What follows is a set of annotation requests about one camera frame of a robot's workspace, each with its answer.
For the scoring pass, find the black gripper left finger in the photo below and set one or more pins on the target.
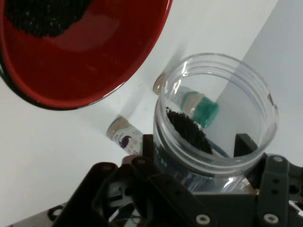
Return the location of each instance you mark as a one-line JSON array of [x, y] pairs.
[[154, 194]]

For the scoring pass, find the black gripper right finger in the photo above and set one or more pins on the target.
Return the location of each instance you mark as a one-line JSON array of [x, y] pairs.
[[274, 189]]

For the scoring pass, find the clear plastic jar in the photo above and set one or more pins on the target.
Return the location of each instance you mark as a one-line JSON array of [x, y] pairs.
[[265, 132]]

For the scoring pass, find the green cap spice bottle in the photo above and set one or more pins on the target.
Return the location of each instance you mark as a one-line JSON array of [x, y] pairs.
[[120, 132], [206, 111]]

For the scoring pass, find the red bowl black rim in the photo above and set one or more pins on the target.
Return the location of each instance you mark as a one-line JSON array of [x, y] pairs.
[[82, 71]]

